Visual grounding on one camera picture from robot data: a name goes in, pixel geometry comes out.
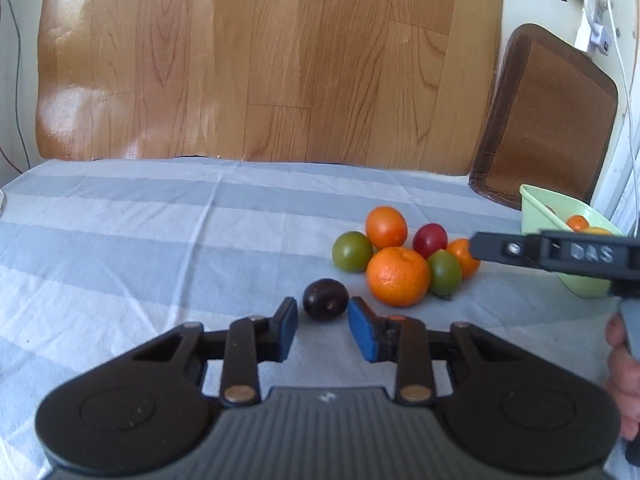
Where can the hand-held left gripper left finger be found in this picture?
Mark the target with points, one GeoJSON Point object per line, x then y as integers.
{"type": "Point", "coordinates": [287, 327]}

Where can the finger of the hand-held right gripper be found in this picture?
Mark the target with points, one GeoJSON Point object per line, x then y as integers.
{"type": "Point", "coordinates": [505, 249]}

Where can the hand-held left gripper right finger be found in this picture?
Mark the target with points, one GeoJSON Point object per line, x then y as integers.
{"type": "Point", "coordinates": [361, 327]}

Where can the dark purple plum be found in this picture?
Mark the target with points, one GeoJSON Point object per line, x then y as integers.
{"type": "Point", "coordinates": [325, 299]}

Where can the light green plastic basket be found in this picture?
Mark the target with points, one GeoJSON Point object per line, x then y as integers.
{"type": "Point", "coordinates": [539, 214]}

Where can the large orange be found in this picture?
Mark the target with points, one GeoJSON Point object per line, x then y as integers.
{"type": "Point", "coordinates": [398, 277]}

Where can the green plum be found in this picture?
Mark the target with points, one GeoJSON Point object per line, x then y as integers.
{"type": "Point", "coordinates": [351, 252]}
{"type": "Point", "coordinates": [445, 272]}

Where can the red plum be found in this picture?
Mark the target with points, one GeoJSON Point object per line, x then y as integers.
{"type": "Point", "coordinates": [430, 239]}

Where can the person's right hand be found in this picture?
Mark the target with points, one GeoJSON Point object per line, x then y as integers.
{"type": "Point", "coordinates": [622, 385]}

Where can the brown woven mat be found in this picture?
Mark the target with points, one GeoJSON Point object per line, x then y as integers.
{"type": "Point", "coordinates": [545, 120]}

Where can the striped bed sheet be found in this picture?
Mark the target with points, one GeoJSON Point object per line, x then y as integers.
{"type": "Point", "coordinates": [150, 240]}

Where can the white charger adapter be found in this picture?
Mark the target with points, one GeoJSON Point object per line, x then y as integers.
{"type": "Point", "coordinates": [592, 35]}

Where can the wood pattern floor sheet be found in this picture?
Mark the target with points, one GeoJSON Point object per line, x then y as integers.
{"type": "Point", "coordinates": [250, 60]}

